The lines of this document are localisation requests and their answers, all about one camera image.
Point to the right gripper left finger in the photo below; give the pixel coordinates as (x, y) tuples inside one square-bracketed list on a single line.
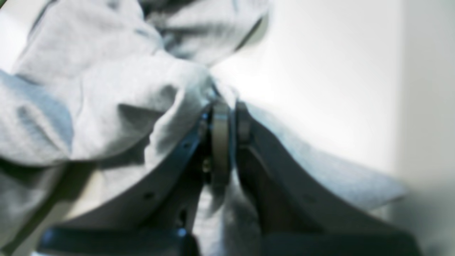
[(156, 215)]

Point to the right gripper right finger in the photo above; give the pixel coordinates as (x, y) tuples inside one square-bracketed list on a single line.
[(297, 215)]

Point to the grey t-shirt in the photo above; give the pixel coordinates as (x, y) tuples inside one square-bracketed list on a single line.
[(114, 81)]

